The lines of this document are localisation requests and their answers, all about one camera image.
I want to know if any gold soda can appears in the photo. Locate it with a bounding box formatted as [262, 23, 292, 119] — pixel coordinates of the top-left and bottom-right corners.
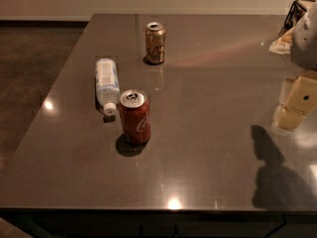
[146, 22, 165, 64]

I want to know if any crumpled snack bag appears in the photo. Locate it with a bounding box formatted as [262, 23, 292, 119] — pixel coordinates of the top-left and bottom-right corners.
[269, 28, 295, 56]

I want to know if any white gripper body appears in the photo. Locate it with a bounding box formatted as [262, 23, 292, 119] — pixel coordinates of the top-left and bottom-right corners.
[291, 3, 317, 70]

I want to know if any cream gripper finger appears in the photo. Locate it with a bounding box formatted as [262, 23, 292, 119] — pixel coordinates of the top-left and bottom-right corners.
[279, 78, 294, 104]
[274, 74, 317, 131]

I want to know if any red coke can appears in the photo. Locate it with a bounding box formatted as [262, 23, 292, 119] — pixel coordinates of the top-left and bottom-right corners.
[119, 89, 151, 145]

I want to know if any clear plastic water bottle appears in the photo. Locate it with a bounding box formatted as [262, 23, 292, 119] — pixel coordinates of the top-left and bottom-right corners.
[95, 59, 120, 116]

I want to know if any black wire basket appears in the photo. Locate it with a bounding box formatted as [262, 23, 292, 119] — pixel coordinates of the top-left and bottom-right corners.
[284, 0, 315, 30]

